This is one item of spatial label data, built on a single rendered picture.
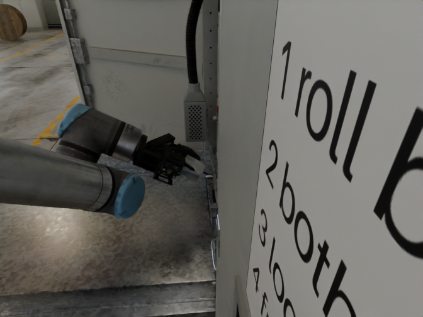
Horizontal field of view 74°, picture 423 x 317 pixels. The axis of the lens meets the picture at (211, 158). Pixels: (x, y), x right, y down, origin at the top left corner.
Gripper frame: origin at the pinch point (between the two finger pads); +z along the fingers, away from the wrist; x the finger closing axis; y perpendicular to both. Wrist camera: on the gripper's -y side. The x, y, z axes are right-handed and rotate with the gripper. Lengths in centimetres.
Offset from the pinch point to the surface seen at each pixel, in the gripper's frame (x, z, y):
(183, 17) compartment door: 27, -21, -41
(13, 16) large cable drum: -278, -389, -844
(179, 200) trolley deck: -19.4, 1.2, -8.6
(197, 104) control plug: 9.6, -6.9, -19.9
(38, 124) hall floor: -182, -108, -258
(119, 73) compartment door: -5, -34, -56
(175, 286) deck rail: -14.4, -1.8, 26.5
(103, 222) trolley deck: -30.8, -18.5, -0.1
